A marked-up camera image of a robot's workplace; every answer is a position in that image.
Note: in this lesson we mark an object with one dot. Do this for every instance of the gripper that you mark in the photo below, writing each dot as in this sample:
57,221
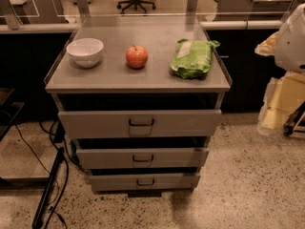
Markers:
292,48

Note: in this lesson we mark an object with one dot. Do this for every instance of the grey top drawer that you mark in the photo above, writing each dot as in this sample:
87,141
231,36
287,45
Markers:
165,123

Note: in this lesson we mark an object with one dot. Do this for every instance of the grey drawer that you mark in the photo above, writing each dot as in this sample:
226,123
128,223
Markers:
141,158
144,182
165,123

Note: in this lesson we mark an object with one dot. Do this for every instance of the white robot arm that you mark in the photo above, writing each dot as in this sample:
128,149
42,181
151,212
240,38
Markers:
288,44

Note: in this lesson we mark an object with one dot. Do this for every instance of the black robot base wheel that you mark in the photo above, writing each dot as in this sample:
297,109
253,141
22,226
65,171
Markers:
288,130

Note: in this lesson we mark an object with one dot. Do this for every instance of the grey drawer cabinet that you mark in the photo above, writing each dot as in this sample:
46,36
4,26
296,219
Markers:
113,86

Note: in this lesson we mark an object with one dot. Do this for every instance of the grey middle drawer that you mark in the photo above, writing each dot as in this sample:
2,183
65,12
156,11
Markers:
141,158

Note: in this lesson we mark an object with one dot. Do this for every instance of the grey bottom drawer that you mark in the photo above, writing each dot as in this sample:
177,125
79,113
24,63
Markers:
144,182

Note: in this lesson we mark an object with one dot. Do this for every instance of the green snack bag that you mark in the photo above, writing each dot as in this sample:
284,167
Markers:
193,58

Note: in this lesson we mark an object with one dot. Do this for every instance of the red apple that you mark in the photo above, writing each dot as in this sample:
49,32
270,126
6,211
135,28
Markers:
136,57

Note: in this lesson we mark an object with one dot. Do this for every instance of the white ceramic bowl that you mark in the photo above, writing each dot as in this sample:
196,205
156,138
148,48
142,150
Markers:
85,52

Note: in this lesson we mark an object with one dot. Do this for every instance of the black bar on floor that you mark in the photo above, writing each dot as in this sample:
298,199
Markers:
38,218

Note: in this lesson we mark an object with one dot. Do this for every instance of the dark side table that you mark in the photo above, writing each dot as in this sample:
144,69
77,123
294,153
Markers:
9,110

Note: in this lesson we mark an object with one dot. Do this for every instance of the white horizontal rail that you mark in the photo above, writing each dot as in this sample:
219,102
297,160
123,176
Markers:
241,25

